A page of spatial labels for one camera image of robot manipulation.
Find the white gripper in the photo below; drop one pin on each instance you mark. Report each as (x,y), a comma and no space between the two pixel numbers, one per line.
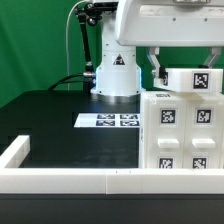
(171,23)

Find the white cabinet top block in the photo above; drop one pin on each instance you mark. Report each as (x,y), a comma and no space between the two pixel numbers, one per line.
(186,80)

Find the white cabinet body box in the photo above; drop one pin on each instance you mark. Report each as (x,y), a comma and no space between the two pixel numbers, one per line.
(147,97)

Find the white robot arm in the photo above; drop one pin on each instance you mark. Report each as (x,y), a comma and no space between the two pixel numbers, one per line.
(118,77)

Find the white U-shaped workspace fence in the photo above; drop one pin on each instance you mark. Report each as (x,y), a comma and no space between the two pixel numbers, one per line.
(14,179)

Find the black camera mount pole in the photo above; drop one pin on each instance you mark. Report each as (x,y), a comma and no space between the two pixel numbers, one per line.
(90,15)

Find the white marker base plate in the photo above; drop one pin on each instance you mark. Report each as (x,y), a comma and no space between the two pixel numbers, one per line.
(107,120)

